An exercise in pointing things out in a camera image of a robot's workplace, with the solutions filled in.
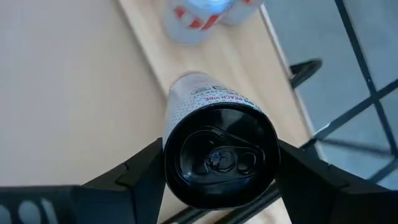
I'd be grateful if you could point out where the silver diet cola can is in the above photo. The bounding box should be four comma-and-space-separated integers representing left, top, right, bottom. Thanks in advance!
219, 0, 265, 26
164, 0, 239, 47

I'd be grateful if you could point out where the wooden shelf board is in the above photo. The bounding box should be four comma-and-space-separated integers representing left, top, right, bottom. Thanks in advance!
117, 0, 315, 224

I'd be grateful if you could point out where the white slim energy drink can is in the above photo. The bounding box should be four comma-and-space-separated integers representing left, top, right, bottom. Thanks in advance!
163, 70, 280, 210

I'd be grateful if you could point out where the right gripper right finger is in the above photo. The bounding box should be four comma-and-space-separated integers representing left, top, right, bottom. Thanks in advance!
274, 139, 398, 224

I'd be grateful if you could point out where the black metal shelf frame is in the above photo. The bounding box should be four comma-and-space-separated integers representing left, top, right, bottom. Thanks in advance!
161, 133, 398, 224

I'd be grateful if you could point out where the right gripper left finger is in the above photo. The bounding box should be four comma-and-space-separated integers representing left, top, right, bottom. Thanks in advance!
0, 138, 168, 224

